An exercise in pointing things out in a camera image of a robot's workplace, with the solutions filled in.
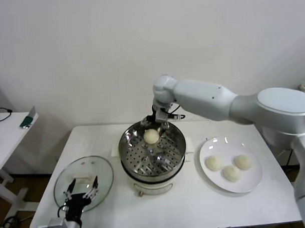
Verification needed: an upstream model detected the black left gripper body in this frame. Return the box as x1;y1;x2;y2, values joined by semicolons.
62;192;93;222

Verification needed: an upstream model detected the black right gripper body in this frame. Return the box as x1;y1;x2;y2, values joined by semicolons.
145;104;166;125

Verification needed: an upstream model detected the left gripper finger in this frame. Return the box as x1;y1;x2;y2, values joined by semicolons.
83;175;100;200
62;177;77;202

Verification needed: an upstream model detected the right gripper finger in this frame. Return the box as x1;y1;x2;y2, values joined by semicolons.
140;117;154;128
156;122;171;135

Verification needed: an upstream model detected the white steamed baozi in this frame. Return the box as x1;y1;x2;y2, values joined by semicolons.
234;154;253;171
205;155;223;172
220;165;242;184
143;128;160;145

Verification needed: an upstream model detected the round glass pot lid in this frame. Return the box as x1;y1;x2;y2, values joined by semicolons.
52;155;116;215

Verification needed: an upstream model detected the perforated steel steamer basket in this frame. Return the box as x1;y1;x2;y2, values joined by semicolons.
117;118;188;182

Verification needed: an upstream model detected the white electric cooking pot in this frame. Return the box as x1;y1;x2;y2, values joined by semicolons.
110;138;196;198

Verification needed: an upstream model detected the white side table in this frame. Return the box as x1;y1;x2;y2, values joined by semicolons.
0;111;43;220

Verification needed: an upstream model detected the round white plate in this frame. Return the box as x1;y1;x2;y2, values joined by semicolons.
198;136;263;195

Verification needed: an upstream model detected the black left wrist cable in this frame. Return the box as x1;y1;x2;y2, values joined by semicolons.
57;203;69;218

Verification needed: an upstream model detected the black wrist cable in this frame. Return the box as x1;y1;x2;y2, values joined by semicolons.
167;104;186;119
57;203;69;218

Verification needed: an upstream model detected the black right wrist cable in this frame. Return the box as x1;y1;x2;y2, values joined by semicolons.
167;104;186;119

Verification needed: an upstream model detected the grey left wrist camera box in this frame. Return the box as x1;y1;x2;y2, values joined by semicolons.
37;216;67;228

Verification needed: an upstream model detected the black floor cable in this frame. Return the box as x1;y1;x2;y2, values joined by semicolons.
0;215;29;228

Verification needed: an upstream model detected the green handled scraper tool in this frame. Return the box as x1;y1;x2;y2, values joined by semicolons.
19;106;38;129

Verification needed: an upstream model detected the black cable on side table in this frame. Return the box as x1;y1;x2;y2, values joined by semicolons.
0;105;13;124

